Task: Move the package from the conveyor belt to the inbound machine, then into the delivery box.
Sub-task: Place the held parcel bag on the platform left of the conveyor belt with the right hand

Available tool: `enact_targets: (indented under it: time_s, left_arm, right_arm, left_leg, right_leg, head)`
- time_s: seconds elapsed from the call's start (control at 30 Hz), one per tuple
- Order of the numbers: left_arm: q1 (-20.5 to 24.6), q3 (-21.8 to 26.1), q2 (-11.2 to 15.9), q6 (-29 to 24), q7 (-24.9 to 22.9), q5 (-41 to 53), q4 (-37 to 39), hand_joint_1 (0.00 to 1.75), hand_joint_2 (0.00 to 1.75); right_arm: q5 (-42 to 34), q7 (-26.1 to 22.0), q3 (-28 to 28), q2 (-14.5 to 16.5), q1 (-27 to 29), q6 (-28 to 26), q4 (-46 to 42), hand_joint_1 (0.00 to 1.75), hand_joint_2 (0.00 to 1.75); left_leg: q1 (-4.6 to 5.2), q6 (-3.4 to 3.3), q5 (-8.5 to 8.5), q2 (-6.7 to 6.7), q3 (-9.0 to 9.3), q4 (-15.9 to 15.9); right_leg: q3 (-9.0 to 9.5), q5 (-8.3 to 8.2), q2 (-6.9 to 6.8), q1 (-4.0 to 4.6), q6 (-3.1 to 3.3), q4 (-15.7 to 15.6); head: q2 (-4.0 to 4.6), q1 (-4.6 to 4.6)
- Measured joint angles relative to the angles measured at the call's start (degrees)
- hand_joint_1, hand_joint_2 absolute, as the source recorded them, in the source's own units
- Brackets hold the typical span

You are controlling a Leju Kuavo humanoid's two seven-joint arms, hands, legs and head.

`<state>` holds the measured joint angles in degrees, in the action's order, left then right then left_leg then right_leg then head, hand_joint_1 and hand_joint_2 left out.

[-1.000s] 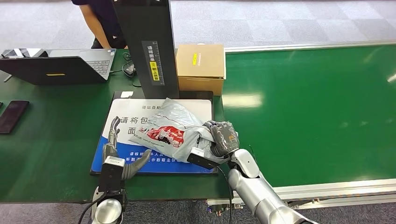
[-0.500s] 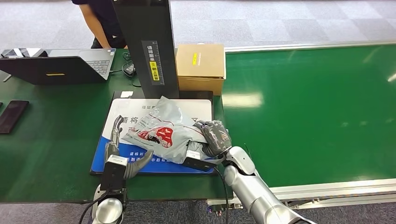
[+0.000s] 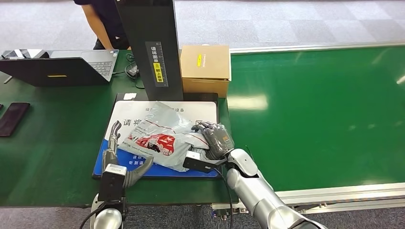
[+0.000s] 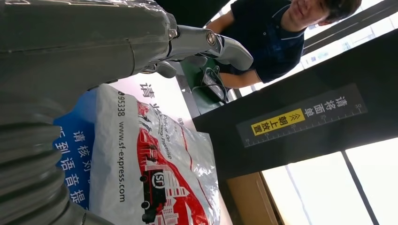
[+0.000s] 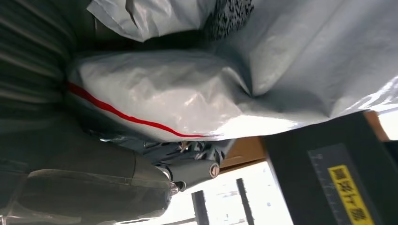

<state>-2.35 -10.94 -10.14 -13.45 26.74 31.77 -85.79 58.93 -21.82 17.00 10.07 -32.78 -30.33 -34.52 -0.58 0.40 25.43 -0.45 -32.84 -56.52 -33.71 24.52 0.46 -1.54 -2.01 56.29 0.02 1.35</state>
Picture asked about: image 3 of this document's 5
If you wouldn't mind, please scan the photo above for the black scanner column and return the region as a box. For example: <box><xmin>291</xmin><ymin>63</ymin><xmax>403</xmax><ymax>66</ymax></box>
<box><xmin>114</xmin><ymin>0</ymin><xmax>185</xmax><ymax>102</ymax></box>

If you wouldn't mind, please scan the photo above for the black smartphone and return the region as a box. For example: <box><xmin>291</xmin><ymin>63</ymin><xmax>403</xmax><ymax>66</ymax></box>
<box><xmin>0</xmin><ymin>102</ymin><xmax>31</xmax><ymax>137</ymax></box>

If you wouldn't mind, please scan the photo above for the green conveyor belt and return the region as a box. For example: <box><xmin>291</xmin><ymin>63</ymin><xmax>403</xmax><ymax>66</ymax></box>
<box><xmin>226</xmin><ymin>45</ymin><xmax>405</xmax><ymax>193</ymax></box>

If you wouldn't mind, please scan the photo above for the brown cardboard box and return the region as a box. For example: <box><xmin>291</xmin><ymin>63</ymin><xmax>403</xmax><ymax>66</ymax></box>
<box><xmin>180</xmin><ymin>44</ymin><xmax>232</xmax><ymax>99</ymax></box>

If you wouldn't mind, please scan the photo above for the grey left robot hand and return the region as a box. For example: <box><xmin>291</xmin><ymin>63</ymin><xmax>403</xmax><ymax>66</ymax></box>
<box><xmin>102</xmin><ymin>120</ymin><xmax>155</xmax><ymax>189</ymax></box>

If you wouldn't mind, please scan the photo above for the aluminium conveyor frame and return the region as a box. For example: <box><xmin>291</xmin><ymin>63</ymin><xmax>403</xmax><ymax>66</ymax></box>
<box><xmin>211</xmin><ymin>41</ymin><xmax>405</xmax><ymax>222</ymax></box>

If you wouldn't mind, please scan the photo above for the grey plastic mailer package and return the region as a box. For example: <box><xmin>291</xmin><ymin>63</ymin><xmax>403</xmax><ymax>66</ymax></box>
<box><xmin>117</xmin><ymin>101</ymin><xmax>235</xmax><ymax>173</ymax></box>

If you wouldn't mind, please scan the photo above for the black power adapter with cable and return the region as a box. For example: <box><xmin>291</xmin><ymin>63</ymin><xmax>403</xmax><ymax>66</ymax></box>
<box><xmin>111</xmin><ymin>53</ymin><xmax>146</xmax><ymax>90</ymax></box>

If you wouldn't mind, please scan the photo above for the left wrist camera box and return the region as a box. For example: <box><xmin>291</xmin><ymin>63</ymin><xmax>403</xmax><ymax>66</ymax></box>
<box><xmin>97</xmin><ymin>164</ymin><xmax>128</xmax><ymax>203</ymax></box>

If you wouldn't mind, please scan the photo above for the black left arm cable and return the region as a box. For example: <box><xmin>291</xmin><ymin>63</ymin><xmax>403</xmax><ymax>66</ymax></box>
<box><xmin>79</xmin><ymin>201</ymin><xmax>107</xmax><ymax>229</ymax></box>

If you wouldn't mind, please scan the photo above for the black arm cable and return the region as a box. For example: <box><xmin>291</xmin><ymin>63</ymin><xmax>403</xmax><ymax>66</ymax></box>
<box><xmin>79</xmin><ymin>201</ymin><xmax>107</xmax><ymax>229</ymax></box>
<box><xmin>213</xmin><ymin>167</ymin><xmax>235</xmax><ymax>229</ymax></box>

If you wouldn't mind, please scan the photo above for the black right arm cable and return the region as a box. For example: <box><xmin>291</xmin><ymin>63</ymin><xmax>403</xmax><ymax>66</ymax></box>
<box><xmin>213</xmin><ymin>167</ymin><xmax>235</xmax><ymax>229</ymax></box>

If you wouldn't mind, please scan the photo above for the dark open laptop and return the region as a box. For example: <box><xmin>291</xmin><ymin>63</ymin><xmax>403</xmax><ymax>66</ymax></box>
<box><xmin>0</xmin><ymin>49</ymin><xmax>119</xmax><ymax>87</ymax></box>

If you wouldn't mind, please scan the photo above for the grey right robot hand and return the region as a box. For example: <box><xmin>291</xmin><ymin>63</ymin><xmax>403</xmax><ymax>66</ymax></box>
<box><xmin>191</xmin><ymin>121</ymin><xmax>235</xmax><ymax>161</ymax></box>

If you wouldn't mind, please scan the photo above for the black scanner base with sign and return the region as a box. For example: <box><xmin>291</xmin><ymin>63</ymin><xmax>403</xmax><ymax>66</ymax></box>
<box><xmin>92</xmin><ymin>92</ymin><xmax>223</xmax><ymax>181</ymax></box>

